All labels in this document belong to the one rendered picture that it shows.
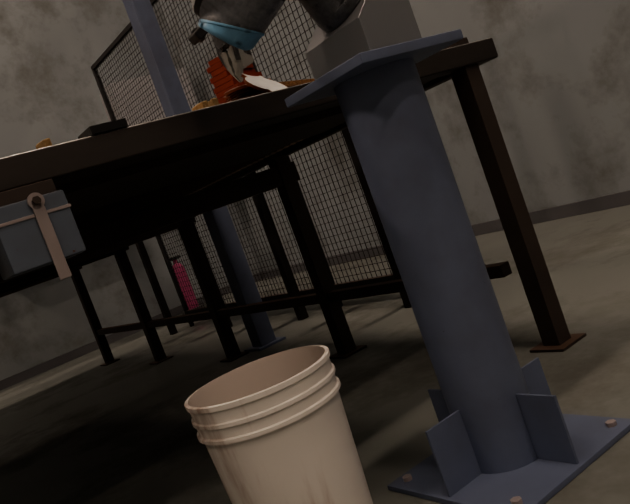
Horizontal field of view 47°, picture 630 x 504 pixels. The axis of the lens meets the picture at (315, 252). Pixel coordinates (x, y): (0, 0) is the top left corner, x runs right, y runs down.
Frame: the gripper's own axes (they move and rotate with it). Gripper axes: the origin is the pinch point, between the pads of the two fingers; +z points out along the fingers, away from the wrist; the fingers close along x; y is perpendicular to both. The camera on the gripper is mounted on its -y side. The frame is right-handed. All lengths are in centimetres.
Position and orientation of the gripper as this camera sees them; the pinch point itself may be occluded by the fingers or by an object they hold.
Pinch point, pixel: (237, 77)
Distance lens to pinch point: 192.7
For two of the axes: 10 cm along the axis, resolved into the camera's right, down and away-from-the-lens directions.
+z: 3.3, 9.4, 0.7
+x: -5.5, 1.3, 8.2
